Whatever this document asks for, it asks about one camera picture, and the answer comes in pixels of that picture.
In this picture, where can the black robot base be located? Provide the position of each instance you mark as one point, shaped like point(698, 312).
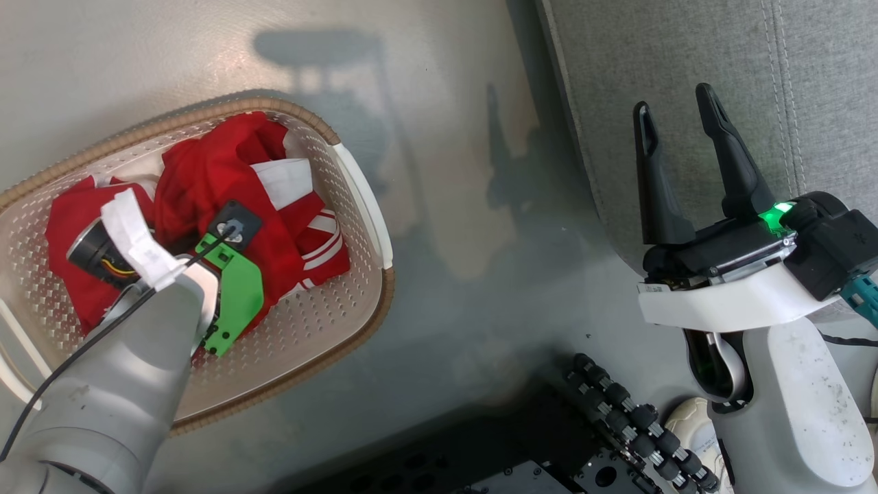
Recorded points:
point(480, 453)

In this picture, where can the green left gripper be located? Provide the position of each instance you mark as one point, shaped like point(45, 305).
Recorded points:
point(240, 291)

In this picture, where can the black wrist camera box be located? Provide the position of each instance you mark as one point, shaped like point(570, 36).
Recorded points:
point(837, 240)
point(234, 223)

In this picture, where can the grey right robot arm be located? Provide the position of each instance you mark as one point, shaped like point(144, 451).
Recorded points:
point(796, 412)

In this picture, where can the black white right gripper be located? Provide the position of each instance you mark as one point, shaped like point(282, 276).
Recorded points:
point(727, 288)

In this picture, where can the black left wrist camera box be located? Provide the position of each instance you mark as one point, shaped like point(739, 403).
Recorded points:
point(234, 223)

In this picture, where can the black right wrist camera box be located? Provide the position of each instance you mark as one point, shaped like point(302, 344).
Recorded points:
point(837, 240)

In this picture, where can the plain red shirt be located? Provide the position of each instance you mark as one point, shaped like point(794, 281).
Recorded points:
point(199, 178)

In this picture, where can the white rounded plastic cover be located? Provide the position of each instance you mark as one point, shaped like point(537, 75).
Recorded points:
point(696, 429)

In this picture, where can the white perforated laundry basket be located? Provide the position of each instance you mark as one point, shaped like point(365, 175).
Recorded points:
point(322, 322)

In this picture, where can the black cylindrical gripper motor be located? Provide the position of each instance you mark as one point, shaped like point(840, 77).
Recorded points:
point(92, 250)

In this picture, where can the grey fabric sofa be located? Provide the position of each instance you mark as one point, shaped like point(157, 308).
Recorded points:
point(686, 68)

